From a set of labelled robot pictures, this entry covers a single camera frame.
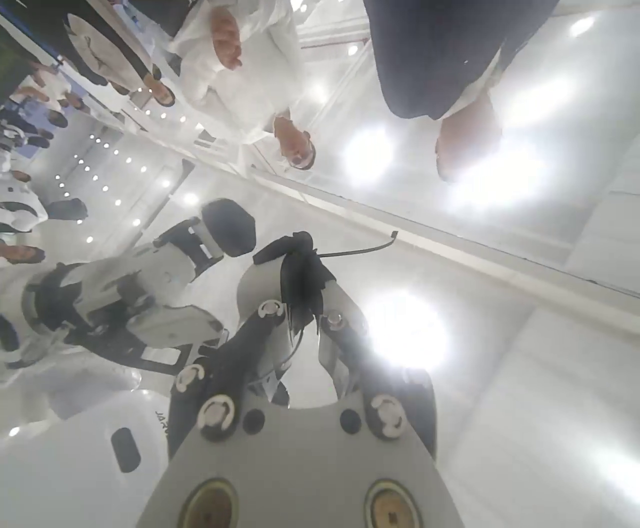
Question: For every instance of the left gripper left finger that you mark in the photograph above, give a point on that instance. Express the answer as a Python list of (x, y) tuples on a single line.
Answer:
[(227, 357)]

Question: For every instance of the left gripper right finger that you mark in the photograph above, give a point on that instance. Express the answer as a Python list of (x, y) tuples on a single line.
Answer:
[(345, 320)]

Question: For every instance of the thin black zip tie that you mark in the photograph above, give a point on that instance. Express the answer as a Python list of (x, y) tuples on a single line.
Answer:
[(361, 251)]

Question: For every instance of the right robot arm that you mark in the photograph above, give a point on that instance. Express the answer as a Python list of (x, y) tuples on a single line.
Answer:
[(75, 450)]

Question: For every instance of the robot body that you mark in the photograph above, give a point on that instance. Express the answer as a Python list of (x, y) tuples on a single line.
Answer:
[(150, 280)]

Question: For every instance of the person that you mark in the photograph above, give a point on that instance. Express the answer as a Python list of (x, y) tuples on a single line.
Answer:
[(30, 212), (440, 50), (235, 75), (20, 254), (115, 45)]

